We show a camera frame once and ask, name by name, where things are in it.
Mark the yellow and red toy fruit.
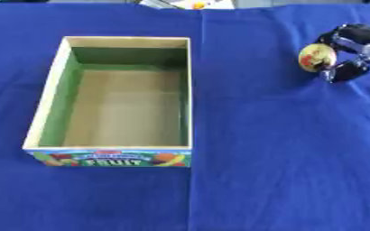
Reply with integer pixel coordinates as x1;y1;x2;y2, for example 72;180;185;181
297;42;338;73

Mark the tan box with green inside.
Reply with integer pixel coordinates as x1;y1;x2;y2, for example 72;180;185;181
22;35;195;168

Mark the white object with orange spot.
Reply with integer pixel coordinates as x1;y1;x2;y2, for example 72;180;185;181
139;0;236;10

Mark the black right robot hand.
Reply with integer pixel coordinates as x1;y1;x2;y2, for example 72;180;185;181
314;23;370;84

